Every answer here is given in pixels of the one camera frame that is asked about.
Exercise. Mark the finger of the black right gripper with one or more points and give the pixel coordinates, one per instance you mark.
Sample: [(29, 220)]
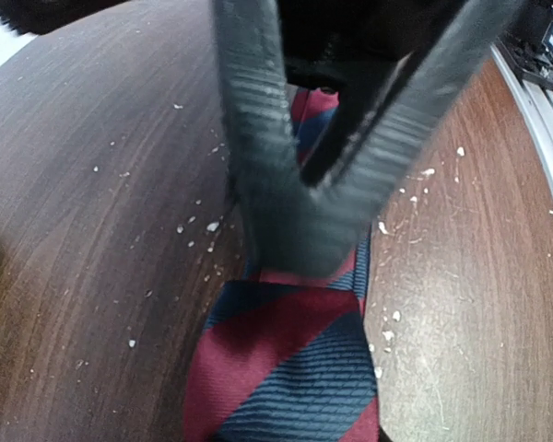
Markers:
[(282, 226)]

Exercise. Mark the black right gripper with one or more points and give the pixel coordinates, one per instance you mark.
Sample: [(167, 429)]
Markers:
[(427, 52)]

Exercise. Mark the red navy striped tie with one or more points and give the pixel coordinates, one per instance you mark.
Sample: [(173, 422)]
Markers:
[(286, 358)]

